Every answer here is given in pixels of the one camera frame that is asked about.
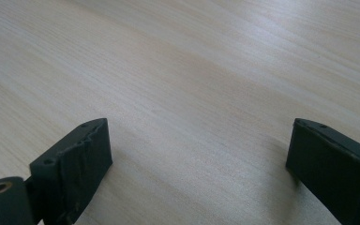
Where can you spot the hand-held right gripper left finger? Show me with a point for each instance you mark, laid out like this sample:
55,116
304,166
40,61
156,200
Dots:
72,168

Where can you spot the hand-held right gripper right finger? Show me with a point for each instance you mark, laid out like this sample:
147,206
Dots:
334,172

